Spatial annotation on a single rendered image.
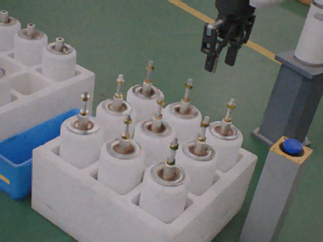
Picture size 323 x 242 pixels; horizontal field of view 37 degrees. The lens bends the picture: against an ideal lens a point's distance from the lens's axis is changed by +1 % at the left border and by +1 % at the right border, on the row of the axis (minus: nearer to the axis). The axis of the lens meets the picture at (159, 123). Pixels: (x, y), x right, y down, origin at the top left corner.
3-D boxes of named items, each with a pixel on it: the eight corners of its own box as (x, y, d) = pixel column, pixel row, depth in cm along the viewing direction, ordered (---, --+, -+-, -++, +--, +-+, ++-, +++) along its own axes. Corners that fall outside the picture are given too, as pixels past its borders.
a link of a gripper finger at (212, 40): (208, 20, 87) (205, 48, 91) (201, 24, 86) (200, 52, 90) (219, 26, 86) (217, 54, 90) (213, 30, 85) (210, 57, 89)
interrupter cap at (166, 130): (135, 121, 114) (136, 118, 114) (166, 119, 116) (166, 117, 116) (144, 140, 108) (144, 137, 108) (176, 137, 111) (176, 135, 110)
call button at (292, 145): (285, 142, 104) (288, 135, 103) (303, 151, 103) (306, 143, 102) (278, 150, 102) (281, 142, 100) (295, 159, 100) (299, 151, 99)
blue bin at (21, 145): (73, 140, 146) (76, 106, 140) (100, 156, 141) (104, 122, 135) (-12, 184, 124) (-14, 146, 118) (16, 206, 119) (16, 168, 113)
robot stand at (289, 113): (277, 124, 173) (303, 47, 156) (310, 146, 164) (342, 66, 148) (249, 134, 164) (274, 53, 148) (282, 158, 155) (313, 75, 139)
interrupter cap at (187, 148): (184, 160, 104) (184, 158, 103) (179, 140, 110) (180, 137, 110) (218, 163, 105) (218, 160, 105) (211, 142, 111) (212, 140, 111)
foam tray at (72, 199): (130, 145, 148) (137, 94, 138) (241, 209, 132) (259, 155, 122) (30, 207, 120) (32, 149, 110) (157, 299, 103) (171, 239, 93)
